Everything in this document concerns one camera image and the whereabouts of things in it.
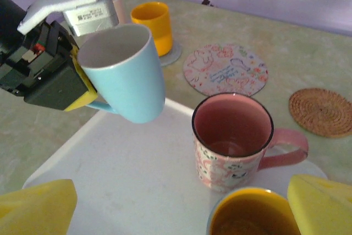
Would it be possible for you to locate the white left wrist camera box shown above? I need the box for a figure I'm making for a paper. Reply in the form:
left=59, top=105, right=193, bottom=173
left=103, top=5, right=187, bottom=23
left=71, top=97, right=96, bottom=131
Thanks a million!
left=16, top=0, right=121, bottom=37

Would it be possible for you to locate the blue mug with yellow interior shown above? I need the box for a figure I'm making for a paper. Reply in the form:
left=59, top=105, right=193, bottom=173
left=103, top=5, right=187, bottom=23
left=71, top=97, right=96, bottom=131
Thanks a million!
left=206, top=187, right=303, bottom=235

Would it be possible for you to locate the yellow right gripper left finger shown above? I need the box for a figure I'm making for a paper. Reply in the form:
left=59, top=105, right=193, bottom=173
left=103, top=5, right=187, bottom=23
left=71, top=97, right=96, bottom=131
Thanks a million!
left=0, top=179, right=78, bottom=235

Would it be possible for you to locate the pale pink mug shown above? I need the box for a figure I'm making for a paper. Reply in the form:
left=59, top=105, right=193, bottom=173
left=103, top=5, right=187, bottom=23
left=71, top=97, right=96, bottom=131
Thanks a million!
left=109, top=0, right=130, bottom=25

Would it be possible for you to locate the light blue mug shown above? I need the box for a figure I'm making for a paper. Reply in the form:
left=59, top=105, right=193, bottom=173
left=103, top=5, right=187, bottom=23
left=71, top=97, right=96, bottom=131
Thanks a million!
left=76, top=23, right=166, bottom=124

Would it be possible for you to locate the round white rabbit floral coaster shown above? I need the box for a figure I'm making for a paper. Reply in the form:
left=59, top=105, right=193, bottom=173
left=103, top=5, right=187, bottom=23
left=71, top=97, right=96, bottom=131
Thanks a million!
left=183, top=43, right=269, bottom=97

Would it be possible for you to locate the round grey coaster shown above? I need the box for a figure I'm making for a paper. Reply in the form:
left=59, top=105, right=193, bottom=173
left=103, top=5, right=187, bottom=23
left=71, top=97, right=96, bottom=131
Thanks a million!
left=158, top=42, right=183, bottom=67

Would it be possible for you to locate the white rectangular tray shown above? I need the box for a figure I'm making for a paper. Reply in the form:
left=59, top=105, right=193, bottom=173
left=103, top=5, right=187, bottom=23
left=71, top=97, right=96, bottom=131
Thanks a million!
left=21, top=97, right=328, bottom=235

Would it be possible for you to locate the pink floral mug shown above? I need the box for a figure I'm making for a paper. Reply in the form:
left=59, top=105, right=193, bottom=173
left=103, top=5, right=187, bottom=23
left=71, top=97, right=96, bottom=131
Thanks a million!
left=191, top=92, right=309, bottom=194

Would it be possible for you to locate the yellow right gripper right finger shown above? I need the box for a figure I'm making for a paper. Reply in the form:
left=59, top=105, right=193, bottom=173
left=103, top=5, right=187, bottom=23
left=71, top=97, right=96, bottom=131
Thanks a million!
left=287, top=174, right=352, bottom=235

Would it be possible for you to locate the round brown woven coaster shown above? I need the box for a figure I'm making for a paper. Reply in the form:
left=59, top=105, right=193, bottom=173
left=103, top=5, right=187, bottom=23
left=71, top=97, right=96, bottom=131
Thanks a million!
left=288, top=88, right=352, bottom=139

